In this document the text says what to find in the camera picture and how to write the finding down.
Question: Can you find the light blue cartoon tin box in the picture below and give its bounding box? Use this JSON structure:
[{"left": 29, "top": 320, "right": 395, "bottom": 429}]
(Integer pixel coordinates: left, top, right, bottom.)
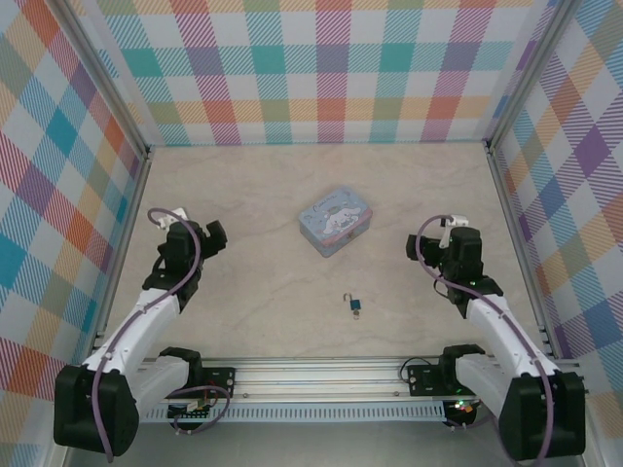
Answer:
[{"left": 297, "top": 183, "right": 376, "bottom": 259}]

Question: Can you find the aluminium side rail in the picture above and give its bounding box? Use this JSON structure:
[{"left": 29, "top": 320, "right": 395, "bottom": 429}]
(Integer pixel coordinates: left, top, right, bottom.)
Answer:
[
  {"left": 86, "top": 148, "right": 153, "bottom": 366},
  {"left": 485, "top": 140, "right": 559, "bottom": 361}
]

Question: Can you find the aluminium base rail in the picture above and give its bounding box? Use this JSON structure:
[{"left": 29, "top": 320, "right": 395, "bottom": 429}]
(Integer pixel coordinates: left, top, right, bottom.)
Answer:
[{"left": 92, "top": 356, "right": 593, "bottom": 404}]

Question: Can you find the small circuit board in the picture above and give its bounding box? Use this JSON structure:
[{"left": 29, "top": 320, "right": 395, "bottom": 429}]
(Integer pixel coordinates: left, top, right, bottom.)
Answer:
[
  {"left": 166, "top": 399, "right": 218, "bottom": 422},
  {"left": 446, "top": 397, "right": 481, "bottom": 418}
]

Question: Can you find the white slotted cable duct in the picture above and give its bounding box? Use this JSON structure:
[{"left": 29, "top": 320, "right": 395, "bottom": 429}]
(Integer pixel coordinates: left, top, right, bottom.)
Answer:
[{"left": 138, "top": 402, "right": 448, "bottom": 423}]

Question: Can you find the aluminium frame post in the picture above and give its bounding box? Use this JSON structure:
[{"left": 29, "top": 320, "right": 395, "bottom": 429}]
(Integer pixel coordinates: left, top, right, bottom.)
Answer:
[
  {"left": 62, "top": 0, "right": 153, "bottom": 162},
  {"left": 484, "top": 0, "right": 573, "bottom": 155}
]

